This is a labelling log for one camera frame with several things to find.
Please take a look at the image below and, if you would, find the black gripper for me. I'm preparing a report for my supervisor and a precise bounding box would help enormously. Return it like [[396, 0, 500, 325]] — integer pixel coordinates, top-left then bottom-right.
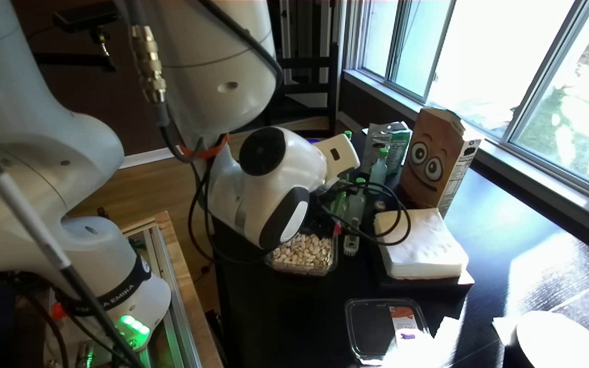
[[331, 177, 383, 231]]

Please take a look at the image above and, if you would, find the clear container with nuts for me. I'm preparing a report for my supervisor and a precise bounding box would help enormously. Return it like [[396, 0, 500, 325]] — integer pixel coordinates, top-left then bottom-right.
[[264, 231, 341, 277]]

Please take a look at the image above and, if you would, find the white square lidded container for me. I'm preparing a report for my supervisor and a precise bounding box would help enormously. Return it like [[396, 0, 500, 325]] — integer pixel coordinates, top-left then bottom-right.
[[373, 207, 473, 281]]

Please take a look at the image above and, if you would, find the empty clear plastic container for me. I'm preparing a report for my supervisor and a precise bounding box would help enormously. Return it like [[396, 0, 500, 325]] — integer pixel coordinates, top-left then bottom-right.
[[344, 296, 434, 365]]

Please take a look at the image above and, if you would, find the clear bottle with green cap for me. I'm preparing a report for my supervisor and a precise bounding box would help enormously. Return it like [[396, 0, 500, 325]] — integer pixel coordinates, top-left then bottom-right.
[[369, 144, 393, 187]]

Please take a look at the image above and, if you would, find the brown paper bag with face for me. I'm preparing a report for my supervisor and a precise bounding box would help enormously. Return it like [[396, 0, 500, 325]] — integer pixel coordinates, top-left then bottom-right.
[[399, 107, 485, 216]]

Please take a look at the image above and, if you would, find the white packet with purple label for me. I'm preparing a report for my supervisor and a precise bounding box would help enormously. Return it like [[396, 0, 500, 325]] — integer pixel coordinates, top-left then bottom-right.
[[386, 305, 424, 344]]

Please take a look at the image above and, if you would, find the black chair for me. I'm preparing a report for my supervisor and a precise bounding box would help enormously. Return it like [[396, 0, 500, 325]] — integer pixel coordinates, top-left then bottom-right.
[[270, 0, 344, 135]]

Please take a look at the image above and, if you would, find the large glass window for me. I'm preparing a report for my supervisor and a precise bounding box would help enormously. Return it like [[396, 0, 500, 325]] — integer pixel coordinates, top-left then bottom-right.
[[344, 0, 589, 207]]

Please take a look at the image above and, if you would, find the white plate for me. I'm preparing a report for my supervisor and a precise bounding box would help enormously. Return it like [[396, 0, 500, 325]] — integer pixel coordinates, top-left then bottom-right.
[[515, 310, 589, 368]]

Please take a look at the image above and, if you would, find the orange strap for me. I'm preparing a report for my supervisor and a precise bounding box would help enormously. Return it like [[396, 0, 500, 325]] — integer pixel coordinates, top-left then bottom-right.
[[190, 132, 233, 163]]

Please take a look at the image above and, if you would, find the aluminium rail frame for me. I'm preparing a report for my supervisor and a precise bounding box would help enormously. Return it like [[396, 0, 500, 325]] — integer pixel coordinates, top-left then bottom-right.
[[123, 223, 204, 368]]

